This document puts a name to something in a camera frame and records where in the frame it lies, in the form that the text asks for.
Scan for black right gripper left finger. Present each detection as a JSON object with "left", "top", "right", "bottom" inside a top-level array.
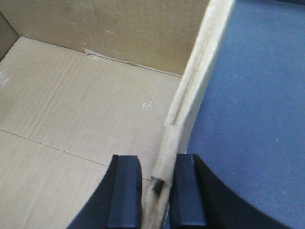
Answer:
[{"left": 68, "top": 155, "right": 142, "bottom": 229}]

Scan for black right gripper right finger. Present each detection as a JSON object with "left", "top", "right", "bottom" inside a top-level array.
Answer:
[{"left": 169, "top": 154, "right": 286, "bottom": 229}]

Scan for brown cardboard carton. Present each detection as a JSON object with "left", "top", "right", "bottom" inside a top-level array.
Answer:
[{"left": 0, "top": 0, "right": 235, "bottom": 229}]

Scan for dark grey conveyor belt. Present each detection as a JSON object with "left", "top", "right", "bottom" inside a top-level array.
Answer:
[{"left": 187, "top": 0, "right": 305, "bottom": 229}]

